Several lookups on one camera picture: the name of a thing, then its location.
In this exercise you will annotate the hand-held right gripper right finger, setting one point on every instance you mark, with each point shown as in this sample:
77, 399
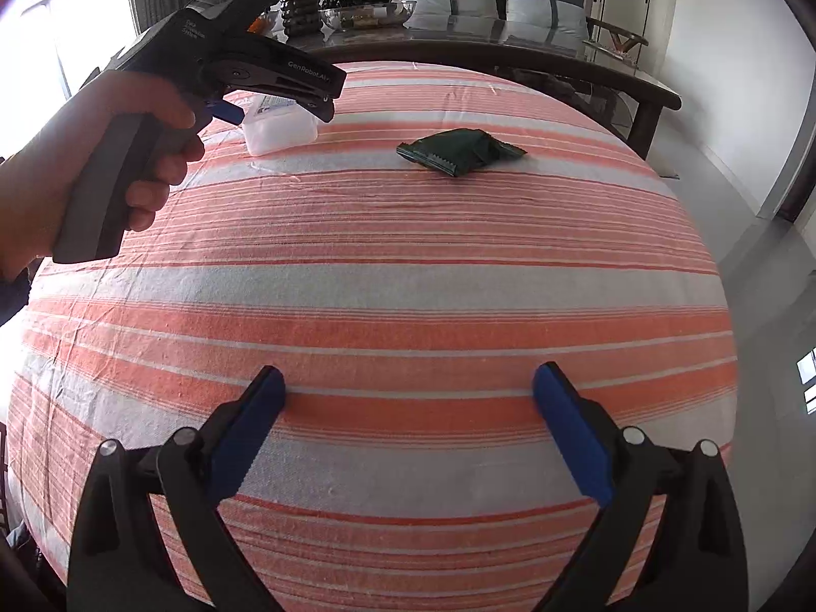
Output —
574, 433

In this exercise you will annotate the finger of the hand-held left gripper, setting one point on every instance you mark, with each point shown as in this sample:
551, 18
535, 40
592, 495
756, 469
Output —
224, 112
299, 76

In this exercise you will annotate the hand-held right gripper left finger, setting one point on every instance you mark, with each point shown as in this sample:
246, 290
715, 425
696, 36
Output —
245, 433

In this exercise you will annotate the white printed packet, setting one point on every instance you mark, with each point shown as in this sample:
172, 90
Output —
280, 134

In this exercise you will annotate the dark green packet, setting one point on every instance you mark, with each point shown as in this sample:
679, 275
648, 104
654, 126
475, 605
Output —
459, 150

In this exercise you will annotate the person's left hand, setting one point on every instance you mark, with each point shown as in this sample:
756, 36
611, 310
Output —
57, 159

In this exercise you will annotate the dark ribbed vase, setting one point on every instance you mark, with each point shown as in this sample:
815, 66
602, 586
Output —
303, 13

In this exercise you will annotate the glass bowl of dark fruit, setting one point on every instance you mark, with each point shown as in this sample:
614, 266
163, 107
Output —
366, 9

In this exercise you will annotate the orange white striped tablecloth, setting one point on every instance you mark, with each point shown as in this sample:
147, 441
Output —
414, 268

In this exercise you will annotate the dark wooden coffee table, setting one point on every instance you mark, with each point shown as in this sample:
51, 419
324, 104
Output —
542, 44

